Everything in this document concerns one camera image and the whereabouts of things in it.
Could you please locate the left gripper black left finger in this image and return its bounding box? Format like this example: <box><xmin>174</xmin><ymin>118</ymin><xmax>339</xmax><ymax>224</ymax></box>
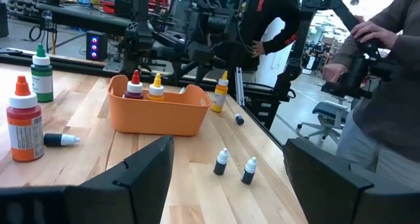
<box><xmin>64</xmin><ymin>135</ymin><xmax>175</xmax><ymax>224</ymax></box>

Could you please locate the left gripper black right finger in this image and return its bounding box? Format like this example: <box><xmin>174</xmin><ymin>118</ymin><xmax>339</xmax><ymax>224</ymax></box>
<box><xmin>283</xmin><ymin>137</ymin><xmax>375</xmax><ymax>224</ymax></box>

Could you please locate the large yellow food coloring bottle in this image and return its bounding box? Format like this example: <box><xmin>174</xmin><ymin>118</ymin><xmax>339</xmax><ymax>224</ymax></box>
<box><xmin>210</xmin><ymin>70</ymin><xmax>230</xmax><ymax>114</ymax></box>
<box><xmin>146</xmin><ymin>72</ymin><xmax>165</xmax><ymax>102</ymax></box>

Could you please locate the small purple label dropper bottle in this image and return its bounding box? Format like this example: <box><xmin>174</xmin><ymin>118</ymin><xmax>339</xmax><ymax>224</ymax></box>
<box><xmin>240</xmin><ymin>156</ymin><xmax>258</xmax><ymax>185</ymax></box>

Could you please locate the orange plastic basket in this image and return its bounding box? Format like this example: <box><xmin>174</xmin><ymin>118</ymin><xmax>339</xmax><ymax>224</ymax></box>
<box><xmin>107</xmin><ymin>74</ymin><xmax>212</xmax><ymax>137</ymax></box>

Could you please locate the large dark red coloring bottle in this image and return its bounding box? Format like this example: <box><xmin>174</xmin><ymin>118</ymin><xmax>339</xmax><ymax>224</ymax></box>
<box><xmin>122</xmin><ymin>69</ymin><xmax>144</xmax><ymax>100</ymax></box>

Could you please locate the small red label dropper bottle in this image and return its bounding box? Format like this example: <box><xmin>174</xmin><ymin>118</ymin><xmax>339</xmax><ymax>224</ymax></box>
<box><xmin>213</xmin><ymin>147</ymin><xmax>230</xmax><ymax>176</ymax></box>

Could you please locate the large orange-red coloring bottle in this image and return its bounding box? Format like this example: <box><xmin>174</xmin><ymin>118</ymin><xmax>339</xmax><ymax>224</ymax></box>
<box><xmin>5</xmin><ymin>75</ymin><xmax>45</xmax><ymax>163</ymax></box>

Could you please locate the large green food coloring bottle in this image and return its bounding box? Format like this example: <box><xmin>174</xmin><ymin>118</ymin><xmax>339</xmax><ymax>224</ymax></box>
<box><xmin>30</xmin><ymin>43</ymin><xmax>54</xmax><ymax>103</ymax></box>

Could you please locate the person's hand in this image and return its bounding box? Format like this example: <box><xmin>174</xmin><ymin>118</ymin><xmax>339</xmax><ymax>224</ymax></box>
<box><xmin>251</xmin><ymin>39</ymin><xmax>266</xmax><ymax>58</ymax></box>
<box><xmin>350</xmin><ymin>19</ymin><xmax>398</xmax><ymax>51</ymax></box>
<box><xmin>321</xmin><ymin>62</ymin><xmax>349</xmax><ymax>83</ymax></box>

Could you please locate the grey office chair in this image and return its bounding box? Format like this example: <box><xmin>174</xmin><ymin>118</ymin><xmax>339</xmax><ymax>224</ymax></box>
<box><xmin>296</xmin><ymin>99</ymin><xmax>354</xmax><ymax>146</ymax></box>

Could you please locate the black control box with labels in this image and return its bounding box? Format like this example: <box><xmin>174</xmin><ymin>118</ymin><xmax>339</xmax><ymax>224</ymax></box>
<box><xmin>244</xmin><ymin>95</ymin><xmax>282</xmax><ymax>130</ymax></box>

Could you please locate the person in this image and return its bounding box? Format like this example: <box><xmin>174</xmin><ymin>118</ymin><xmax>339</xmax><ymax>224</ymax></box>
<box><xmin>323</xmin><ymin>0</ymin><xmax>420</xmax><ymax>190</ymax></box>
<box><xmin>241</xmin><ymin>0</ymin><xmax>302</xmax><ymax>83</ymax></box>

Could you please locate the black computer tower with lights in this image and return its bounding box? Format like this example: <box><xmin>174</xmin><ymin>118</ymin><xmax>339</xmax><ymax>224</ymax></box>
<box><xmin>85</xmin><ymin>31</ymin><xmax>109</xmax><ymax>62</ymax></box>

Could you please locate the dark grey side table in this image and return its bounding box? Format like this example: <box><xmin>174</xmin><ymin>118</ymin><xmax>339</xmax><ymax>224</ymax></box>
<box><xmin>35</xmin><ymin>2</ymin><xmax>134</xmax><ymax>37</ymax></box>

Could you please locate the storage shelf with bins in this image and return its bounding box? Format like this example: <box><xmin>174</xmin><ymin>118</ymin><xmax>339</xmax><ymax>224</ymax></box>
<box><xmin>6</xmin><ymin>0</ymin><xmax>45</xmax><ymax>21</ymax></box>

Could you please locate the silver aluminium extrusion post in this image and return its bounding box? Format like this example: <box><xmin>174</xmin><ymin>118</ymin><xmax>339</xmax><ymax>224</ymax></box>
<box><xmin>233</xmin><ymin>67</ymin><xmax>246</xmax><ymax>107</ymax></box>

